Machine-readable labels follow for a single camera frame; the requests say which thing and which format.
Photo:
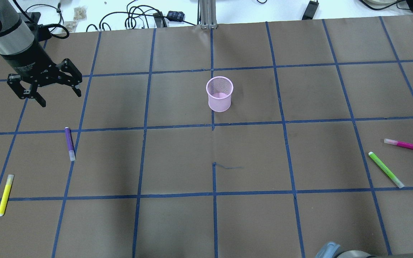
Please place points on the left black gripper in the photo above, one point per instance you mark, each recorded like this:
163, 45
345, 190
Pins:
28, 63

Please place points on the purple pen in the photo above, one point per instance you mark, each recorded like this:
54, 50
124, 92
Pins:
70, 146

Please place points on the pink pen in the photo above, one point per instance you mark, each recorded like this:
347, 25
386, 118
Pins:
398, 143

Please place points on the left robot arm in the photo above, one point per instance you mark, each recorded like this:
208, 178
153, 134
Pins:
15, 36

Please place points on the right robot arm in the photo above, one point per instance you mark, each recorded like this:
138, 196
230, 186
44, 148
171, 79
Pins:
334, 250

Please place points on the pink mesh cup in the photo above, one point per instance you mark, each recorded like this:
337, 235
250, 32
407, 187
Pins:
219, 90

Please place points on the snack bag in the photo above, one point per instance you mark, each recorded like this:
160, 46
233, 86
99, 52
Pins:
70, 26
80, 13

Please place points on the black stand base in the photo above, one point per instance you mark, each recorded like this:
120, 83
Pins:
31, 20

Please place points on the yellow pen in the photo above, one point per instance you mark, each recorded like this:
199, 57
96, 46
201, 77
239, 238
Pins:
6, 194

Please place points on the black power adapter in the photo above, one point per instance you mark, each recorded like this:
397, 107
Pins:
310, 10

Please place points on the green pen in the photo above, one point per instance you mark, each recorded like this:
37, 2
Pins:
386, 170

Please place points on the aluminium frame post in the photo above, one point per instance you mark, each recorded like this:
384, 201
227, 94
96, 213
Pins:
207, 14

